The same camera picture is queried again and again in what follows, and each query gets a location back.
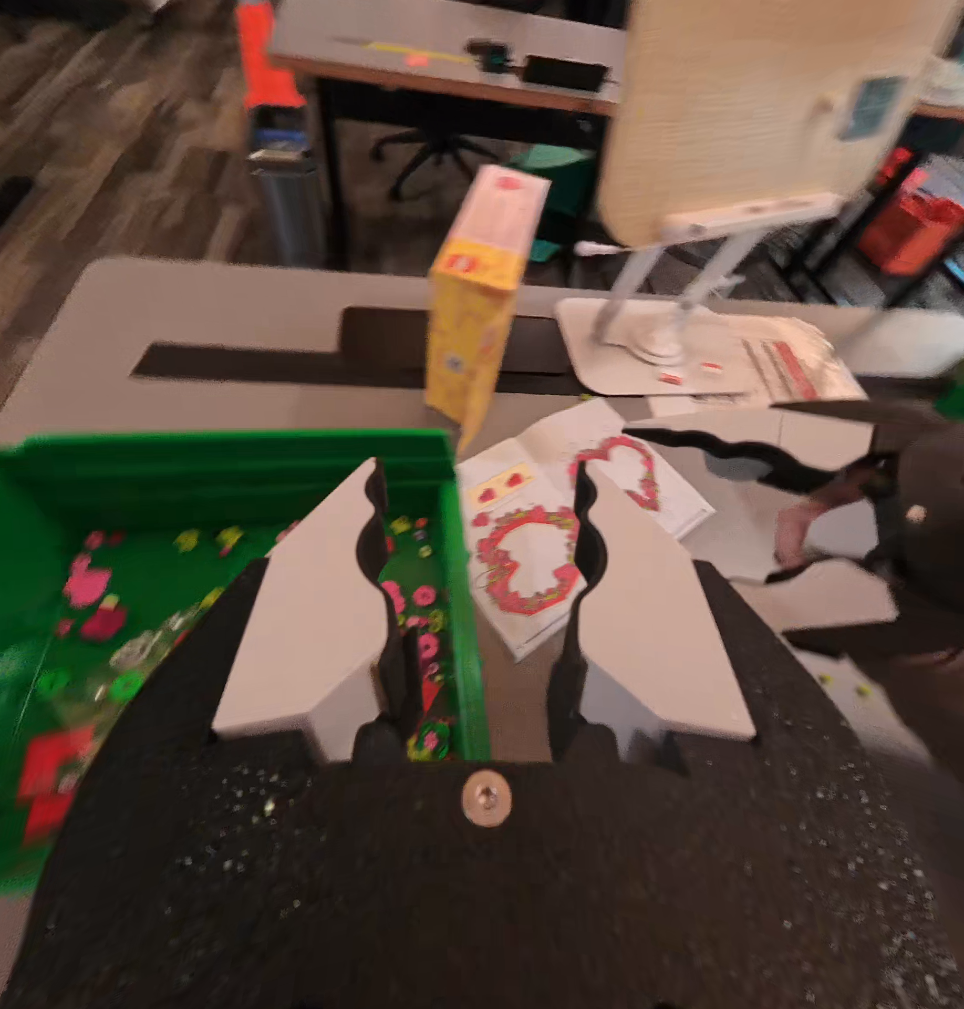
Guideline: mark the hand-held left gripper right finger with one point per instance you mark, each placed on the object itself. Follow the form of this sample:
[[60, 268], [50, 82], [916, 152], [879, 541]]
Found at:
[[655, 630]]

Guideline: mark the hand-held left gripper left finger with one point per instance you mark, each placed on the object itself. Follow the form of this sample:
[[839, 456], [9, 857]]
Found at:
[[300, 623]]

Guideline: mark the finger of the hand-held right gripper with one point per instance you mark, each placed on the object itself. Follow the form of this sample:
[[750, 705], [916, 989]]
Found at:
[[860, 411], [765, 465]]

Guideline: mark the green plastic bin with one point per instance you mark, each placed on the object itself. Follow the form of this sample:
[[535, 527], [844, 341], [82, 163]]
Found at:
[[214, 473]]

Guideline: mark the pile of lego pieces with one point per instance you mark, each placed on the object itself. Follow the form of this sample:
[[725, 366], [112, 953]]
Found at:
[[88, 587]]

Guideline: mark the lego instruction booklet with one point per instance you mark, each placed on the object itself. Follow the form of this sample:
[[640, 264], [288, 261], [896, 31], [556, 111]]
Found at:
[[529, 552]]

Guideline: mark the yellow lego box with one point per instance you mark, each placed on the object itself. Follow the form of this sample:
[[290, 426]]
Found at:
[[470, 331]]

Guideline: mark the person's right hand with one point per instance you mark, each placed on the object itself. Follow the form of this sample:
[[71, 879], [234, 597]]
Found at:
[[797, 536]]

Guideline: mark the printed paper sheet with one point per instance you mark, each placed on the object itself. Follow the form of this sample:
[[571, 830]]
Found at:
[[797, 370]]

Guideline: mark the white tablet stand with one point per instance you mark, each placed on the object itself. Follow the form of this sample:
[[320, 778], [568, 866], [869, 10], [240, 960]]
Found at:
[[655, 339]]

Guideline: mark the red box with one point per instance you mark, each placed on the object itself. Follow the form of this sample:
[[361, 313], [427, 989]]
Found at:
[[911, 225]]

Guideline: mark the black flat strip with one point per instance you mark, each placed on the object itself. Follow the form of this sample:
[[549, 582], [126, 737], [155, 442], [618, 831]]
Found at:
[[292, 362]]

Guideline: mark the green storage container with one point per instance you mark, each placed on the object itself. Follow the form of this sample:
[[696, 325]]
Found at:
[[564, 181]]

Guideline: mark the grey trash bin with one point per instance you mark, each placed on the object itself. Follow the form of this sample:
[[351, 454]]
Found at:
[[285, 197]]

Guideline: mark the black power adapter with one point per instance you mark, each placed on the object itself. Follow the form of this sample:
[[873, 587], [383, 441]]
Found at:
[[564, 72]]

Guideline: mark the black office chair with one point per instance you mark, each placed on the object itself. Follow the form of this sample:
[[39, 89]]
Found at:
[[434, 154]]

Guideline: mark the small teal device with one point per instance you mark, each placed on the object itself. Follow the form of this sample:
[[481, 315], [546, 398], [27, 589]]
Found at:
[[493, 57]]

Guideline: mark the yellow measuring tape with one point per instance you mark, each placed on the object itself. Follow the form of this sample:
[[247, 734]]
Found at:
[[403, 49]]

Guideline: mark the orange object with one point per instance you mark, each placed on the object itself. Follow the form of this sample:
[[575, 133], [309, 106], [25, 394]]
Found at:
[[265, 55]]

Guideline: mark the grey desk with wooden edge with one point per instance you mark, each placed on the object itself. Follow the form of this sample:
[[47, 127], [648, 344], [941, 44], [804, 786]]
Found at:
[[332, 31]]

